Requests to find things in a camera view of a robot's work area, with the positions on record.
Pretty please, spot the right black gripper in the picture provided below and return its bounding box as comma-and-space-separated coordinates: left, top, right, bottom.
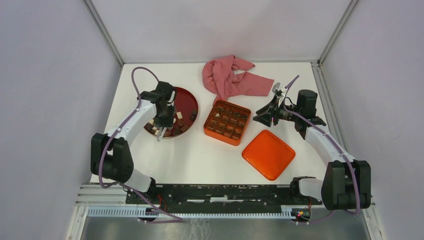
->
252, 94, 301, 127

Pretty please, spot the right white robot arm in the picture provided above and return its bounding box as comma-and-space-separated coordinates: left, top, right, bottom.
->
252, 89, 372, 213

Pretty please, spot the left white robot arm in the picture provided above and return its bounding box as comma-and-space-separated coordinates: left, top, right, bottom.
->
90, 81, 177, 204

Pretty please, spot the white chocolate piece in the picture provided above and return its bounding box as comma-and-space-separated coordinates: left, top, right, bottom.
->
176, 111, 183, 120

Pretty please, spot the orange chocolate box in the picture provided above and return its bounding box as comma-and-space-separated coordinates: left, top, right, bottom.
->
203, 99, 252, 146

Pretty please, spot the round dark red plate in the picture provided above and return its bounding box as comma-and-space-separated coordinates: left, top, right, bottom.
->
137, 81, 199, 138

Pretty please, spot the orange box lid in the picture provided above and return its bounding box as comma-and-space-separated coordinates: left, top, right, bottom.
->
241, 130, 296, 181

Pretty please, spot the pink cloth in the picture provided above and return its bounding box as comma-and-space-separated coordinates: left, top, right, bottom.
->
201, 55, 274, 102

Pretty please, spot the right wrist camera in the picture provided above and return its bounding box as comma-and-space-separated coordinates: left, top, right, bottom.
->
271, 82, 288, 105

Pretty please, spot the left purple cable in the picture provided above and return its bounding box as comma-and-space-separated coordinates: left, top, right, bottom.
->
98, 66, 161, 190

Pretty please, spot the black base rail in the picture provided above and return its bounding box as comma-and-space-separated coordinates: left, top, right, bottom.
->
143, 184, 322, 214

